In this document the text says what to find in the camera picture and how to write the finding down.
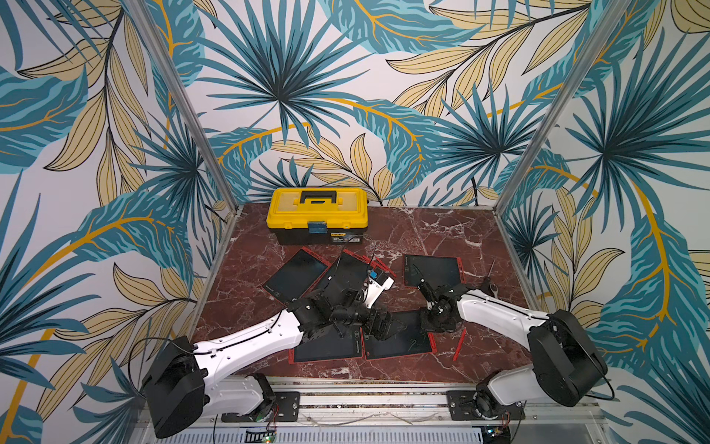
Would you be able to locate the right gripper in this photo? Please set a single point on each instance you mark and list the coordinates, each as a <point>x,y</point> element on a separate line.
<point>431,300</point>

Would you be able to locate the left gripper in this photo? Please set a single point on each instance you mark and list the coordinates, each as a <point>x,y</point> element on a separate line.
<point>373,328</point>

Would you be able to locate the writing tablet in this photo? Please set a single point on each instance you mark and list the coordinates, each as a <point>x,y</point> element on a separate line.
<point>344,282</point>
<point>296,276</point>
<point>409,340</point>
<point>328,348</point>
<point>436,270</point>

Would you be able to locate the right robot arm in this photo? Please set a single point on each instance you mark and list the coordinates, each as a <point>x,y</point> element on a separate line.
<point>565,365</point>

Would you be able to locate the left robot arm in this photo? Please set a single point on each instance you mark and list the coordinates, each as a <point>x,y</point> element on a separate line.
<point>185,381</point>

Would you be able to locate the yellow black toolbox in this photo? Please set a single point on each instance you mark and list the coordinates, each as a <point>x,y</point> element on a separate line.
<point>306,216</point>

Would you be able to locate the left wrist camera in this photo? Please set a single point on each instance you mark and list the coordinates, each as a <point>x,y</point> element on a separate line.
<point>378,281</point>

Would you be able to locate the screwdriver with black handle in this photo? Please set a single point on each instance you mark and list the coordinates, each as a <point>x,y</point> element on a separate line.
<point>489,277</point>

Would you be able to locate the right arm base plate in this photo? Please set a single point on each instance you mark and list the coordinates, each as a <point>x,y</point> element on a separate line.
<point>473,405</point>

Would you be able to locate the aluminium frame rail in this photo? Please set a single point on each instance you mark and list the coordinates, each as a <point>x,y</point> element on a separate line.
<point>352,411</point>

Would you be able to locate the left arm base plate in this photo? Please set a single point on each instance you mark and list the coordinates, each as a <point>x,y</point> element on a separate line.
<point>282,407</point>

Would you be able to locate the right aluminium corner post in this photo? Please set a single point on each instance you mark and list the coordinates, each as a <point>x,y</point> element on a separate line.
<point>612,15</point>

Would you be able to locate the aluminium corner post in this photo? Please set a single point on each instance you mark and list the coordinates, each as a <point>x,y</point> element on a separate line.
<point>148,31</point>
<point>612,15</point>

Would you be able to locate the left aluminium corner post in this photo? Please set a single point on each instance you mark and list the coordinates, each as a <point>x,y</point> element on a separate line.
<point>148,31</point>

